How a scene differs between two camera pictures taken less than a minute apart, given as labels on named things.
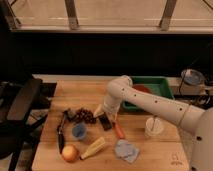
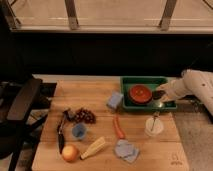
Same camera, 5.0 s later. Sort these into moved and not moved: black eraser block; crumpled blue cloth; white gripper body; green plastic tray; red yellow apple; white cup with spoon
Moved: black eraser block; white gripper body
Not moved: white cup with spoon; red yellow apple; crumpled blue cloth; green plastic tray
